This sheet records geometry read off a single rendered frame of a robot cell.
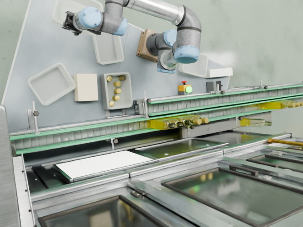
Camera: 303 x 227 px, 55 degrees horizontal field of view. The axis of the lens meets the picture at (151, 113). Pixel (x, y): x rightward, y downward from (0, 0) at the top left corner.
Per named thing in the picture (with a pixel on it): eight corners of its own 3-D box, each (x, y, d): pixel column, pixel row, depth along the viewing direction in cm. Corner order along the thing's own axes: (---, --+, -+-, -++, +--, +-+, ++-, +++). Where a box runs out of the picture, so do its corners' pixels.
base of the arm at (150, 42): (146, 31, 191) (154, 27, 182) (166, 35, 198) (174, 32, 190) (144, 54, 191) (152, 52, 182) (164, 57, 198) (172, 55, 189)
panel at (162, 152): (52, 170, 149) (70, 186, 120) (52, 164, 149) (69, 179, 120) (191, 141, 194) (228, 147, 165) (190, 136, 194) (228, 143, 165)
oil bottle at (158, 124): (147, 127, 188) (165, 130, 170) (146, 119, 188) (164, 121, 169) (154, 126, 191) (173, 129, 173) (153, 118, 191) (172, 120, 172)
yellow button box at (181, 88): (178, 95, 216) (184, 94, 209) (177, 84, 215) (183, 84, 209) (185, 94, 219) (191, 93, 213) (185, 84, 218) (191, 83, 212)
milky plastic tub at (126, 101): (103, 109, 186) (107, 110, 178) (99, 74, 184) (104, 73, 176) (127, 106, 195) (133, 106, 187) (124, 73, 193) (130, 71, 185)
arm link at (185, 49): (174, 52, 187) (205, 28, 134) (172, 76, 187) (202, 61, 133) (156, 50, 185) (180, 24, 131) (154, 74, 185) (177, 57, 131)
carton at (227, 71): (204, 70, 227) (209, 69, 222) (226, 68, 239) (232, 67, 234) (204, 78, 228) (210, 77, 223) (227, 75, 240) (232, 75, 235)
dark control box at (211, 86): (206, 92, 229) (213, 91, 222) (205, 81, 229) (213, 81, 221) (214, 91, 233) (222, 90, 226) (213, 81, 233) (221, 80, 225)
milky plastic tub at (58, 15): (55, -10, 141) (59, -16, 134) (98, 9, 152) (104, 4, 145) (47, 24, 140) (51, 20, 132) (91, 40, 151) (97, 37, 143)
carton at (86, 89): (75, 101, 177) (78, 101, 171) (73, 74, 176) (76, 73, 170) (94, 100, 183) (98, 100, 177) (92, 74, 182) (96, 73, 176)
